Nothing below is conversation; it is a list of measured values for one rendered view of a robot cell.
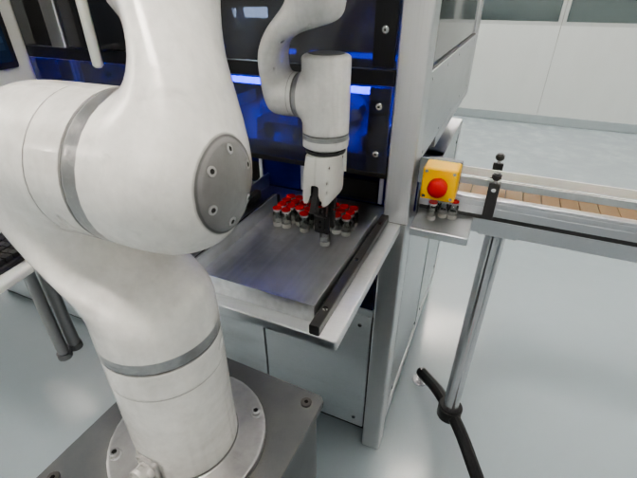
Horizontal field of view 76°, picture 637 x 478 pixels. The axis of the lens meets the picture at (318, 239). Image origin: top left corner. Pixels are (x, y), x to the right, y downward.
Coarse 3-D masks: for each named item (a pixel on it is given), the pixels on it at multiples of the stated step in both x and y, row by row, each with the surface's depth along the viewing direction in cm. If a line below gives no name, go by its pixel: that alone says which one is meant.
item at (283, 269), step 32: (256, 224) 94; (224, 256) 83; (256, 256) 83; (288, 256) 83; (320, 256) 83; (352, 256) 79; (224, 288) 72; (256, 288) 69; (288, 288) 74; (320, 288) 74
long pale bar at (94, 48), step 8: (80, 0) 92; (80, 8) 93; (88, 8) 94; (80, 16) 94; (88, 16) 94; (88, 24) 94; (88, 32) 95; (88, 40) 96; (96, 40) 97; (88, 48) 97; (96, 48) 97; (104, 48) 100; (112, 48) 102; (96, 56) 98; (96, 64) 99
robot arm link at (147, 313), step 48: (0, 96) 30; (48, 96) 29; (0, 144) 28; (48, 144) 27; (0, 192) 30; (48, 192) 28; (48, 240) 33; (96, 240) 36; (96, 288) 35; (144, 288) 36; (192, 288) 37; (96, 336) 35; (144, 336) 35; (192, 336) 37
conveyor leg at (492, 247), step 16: (496, 240) 102; (480, 256) 107; (496, 256) 104; (480, 272) 108; (496, 272) 108; (480, 288) 110; (480, 304) 112; (464, 320) 118; (480, 320) 115; (464, 336) 120; (464, 352) 122; (464, 368) 126; (448, 384) 133; (448, 400) 135
